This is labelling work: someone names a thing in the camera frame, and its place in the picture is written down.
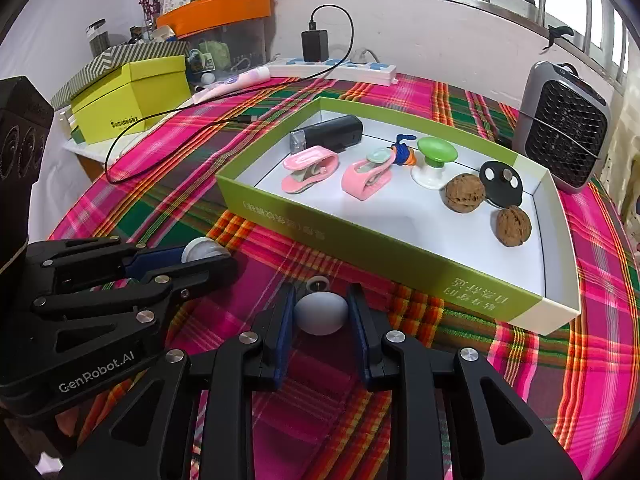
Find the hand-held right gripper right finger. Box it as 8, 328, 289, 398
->
347, 282, 583, 480

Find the pink and white tube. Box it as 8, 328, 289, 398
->
192, 66, 272, 106

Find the white power strip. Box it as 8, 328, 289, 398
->
267, 55, 398, 87

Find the black bike light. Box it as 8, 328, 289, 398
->
290, 114, 364, 153

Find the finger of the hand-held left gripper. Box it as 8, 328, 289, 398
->
27, 237, 187, 282
14, 256, 239, 377

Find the white egg-shaped ball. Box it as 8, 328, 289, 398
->
293, 291, 348, 337

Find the dark glass jar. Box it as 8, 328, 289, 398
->
86, 19, 110, 58

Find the grey fan heater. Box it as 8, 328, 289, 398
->
511, 60, 612, 194

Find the pink and green plaid tablecloth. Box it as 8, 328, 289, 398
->
47, 72, 640, 480

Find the white side table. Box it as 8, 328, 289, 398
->
62, 110, 166, 166

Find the pink clip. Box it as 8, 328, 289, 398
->
341, 149, 393, 201
281, 146, 341, 194

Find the small round cream jar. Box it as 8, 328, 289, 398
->
181, 236, 232, 265

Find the black oval disc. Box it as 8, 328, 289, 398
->
479, 160, 524, 207

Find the grey chevron patterned box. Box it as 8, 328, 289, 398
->
50, 42, 191, 111

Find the green mushroom-shaped knob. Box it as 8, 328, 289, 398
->
411, 136, 457, 191

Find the clear bin with orange lid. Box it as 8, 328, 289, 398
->
156, 0, 273, 68

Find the black charger adapter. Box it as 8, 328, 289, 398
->
301, 29, 330, 63

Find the brown walnut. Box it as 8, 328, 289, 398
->
496, 205, 532, 248
445, 173, 487, 214

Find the shallow green cardboard box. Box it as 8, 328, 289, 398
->
216, 96, 582, 337

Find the blue and orange knitted toy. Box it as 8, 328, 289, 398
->
390, 134, 417, 167

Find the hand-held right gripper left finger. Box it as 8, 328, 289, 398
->
59, 282, 297, 480

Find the cream patterned curtain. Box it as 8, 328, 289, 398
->
607, 110, 640, 241

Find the yellow-green cardboard box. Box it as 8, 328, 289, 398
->
70, 55, 193, 146

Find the black charging cable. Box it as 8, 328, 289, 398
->
105, 5, 355, 186

